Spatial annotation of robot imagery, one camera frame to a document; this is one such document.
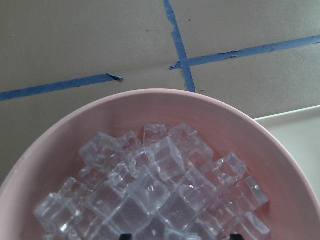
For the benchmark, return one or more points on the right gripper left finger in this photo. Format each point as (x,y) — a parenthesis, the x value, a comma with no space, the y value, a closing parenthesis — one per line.
(126,236)

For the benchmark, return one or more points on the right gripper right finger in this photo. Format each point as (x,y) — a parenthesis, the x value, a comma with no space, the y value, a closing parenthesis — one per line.
(235,237)

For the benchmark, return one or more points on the clear ice cubes pile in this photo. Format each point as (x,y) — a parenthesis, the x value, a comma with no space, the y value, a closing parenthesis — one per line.
(163,186)

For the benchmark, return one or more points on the pink bowl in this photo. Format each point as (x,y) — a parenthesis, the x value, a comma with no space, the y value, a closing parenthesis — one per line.
(293,212)

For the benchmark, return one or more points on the cream serving tray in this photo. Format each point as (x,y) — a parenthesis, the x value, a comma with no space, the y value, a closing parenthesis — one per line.
(298,131)

